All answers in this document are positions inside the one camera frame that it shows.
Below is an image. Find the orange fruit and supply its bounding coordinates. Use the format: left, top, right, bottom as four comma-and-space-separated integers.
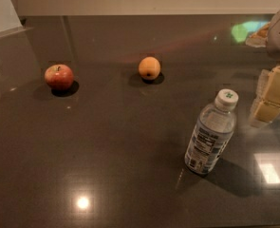
138, 57, 160, 81

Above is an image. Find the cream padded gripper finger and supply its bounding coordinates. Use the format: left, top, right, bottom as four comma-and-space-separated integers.
263, 65, 280, 124

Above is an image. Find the red apple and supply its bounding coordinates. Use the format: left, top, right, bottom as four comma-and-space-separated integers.
45, 65, 74, 91

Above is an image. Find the clear plastic water bottle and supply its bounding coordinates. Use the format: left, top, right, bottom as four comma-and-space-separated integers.
184, 89, 238, 176

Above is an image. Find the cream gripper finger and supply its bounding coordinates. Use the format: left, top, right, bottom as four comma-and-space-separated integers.
249, 69, 270, 127

